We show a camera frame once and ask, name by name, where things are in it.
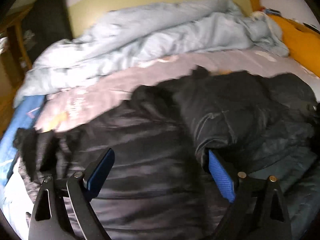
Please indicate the orange long pillow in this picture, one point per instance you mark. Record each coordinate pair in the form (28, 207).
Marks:
(303, 45)

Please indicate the grey heart-print bed sheet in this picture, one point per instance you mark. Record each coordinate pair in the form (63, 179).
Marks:
(253, 103)

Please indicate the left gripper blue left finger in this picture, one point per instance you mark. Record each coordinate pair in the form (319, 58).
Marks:
(82, 187)

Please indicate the black puffer down jacket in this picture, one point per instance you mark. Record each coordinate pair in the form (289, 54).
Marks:
(159, 186)

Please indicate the wooden bed frame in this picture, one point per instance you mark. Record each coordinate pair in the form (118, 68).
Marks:
(71, 107)

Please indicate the light blue crumpled duvet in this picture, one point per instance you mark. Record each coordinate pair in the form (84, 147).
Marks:
(124, 38)

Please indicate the black hanging garment bag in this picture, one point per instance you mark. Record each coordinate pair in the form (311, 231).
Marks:
(46, 23)

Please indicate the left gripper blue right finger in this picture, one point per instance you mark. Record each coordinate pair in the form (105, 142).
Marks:
(235, 222)

